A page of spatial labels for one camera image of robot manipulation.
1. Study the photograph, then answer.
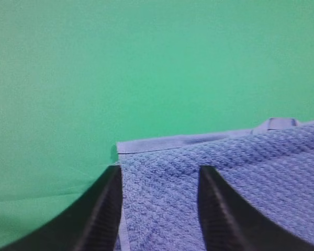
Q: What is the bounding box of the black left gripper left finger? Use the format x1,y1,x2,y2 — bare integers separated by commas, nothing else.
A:
0,165,122,251

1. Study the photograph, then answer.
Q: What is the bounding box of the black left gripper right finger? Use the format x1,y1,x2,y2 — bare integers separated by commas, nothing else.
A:
197,165,314,250

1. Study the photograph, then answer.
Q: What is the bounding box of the blue waffle-weave towel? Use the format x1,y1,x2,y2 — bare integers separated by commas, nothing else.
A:
115,118,314,250

